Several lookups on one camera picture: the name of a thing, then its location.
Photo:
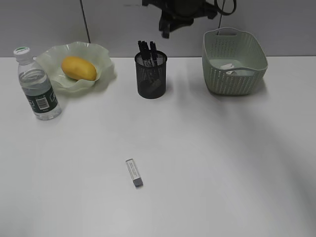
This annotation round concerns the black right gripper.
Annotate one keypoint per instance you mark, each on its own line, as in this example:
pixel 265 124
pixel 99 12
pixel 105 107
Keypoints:
pixel 180 12

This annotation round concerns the black pen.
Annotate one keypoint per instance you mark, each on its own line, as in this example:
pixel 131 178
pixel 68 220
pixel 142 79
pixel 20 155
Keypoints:
pixel 142 52
pixel 154 53
pixel 147 50

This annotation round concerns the grey eraser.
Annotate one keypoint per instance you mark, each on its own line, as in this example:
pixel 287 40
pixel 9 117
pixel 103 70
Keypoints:
pixel 134 173
pixel 152 85
pixel 148 63

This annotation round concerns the waste paper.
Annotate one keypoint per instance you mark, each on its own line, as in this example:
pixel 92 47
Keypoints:
pixel 230 68

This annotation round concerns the yellow mango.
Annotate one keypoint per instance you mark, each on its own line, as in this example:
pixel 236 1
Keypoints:
pixel 78 68

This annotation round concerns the clear plastic water bottle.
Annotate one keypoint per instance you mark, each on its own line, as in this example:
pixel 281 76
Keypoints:
pixel 36 85

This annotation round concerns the black mesh pen holder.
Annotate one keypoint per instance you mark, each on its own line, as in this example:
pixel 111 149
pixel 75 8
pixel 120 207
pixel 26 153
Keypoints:
pixel 144 73

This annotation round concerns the green woven plastic basket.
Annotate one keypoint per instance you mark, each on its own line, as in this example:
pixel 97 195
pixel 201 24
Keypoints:
pixel 229 45

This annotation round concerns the green wavy glass plate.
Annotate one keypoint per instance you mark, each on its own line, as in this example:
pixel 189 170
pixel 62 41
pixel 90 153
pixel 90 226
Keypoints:
pixel 98 56

